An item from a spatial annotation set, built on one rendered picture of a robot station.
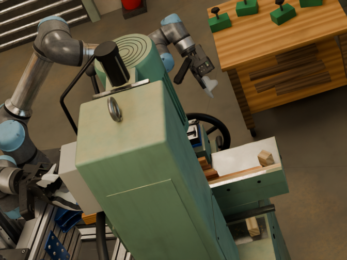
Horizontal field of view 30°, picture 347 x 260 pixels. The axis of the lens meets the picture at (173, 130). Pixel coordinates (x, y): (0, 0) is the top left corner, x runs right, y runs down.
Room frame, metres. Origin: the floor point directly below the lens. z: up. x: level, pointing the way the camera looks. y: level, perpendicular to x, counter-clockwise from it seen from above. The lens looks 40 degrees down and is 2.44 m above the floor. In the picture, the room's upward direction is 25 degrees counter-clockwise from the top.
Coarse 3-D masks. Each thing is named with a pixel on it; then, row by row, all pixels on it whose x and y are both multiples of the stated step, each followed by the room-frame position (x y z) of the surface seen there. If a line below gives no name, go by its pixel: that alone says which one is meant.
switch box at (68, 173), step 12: (72, 144) 1.24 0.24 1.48; (60, 156) 1.22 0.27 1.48; (72, 156) 1.20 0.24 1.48; (60, 168) 1.18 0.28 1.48; (72, 168) 1.16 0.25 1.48; (72, 180) 1.16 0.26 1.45; (72, 192) 1.16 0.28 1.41; (84, 192) 1.15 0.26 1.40; (84, 204) 1.16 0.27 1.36; (96, 204) 1.15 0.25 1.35
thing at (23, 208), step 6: (24, 186) 1.37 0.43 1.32; (24, 192) 1.35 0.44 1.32; (24, 198) 1.33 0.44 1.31; (30, 198) 1.34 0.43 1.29; (24, 204) 1.31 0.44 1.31; (30, 204) 1.31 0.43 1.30; (24, 210) 1.29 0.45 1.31; (30, 210) 1.29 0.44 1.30; (24, 216) 1.29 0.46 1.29; (30, 216) 1.29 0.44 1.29
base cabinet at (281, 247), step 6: (270, 204) 1.52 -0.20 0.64; (270, 216) 1.42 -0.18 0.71; (276, 222) 1.51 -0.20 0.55; (276, 228) 1.45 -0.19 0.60; (276, 234) 1.39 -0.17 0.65; (276, 240) 1.35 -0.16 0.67; (282, 240) 1.50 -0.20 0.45; (276, 246) 1.30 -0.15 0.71; (282, 246) 1.44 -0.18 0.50; (282, 252) 1.37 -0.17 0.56; (288, 252) 1.55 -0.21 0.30; (282, 258) 1.31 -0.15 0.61; (288, 258) 1.47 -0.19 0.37
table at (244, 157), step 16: (256, 144) 1.57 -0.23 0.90; (272, 144) 1.54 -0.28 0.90; (224, 160) 1.56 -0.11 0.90; (240, 160) 1.53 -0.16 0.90; (256, 160) 1.50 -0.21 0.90; (240, 192) 1.40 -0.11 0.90; (256, 192) 1.39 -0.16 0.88; (272, 192) 1.38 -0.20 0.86; (288, 192) 1.37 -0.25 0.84; (224, 208) 1.42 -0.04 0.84
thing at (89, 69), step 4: (88, 68) 1.61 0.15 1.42; (92, 68) 1.61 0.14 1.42; (88, 72) 1.61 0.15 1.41; (92, 72) 1.60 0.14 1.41; (92, 76) 1.60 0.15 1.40; (92, 80) 1.60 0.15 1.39; (96, 80) 1.60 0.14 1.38; (92, 84) 1.59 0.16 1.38; (96, 84) 1.59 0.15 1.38; (96, 88) 1.58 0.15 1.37; (96, 92) 1.57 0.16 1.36
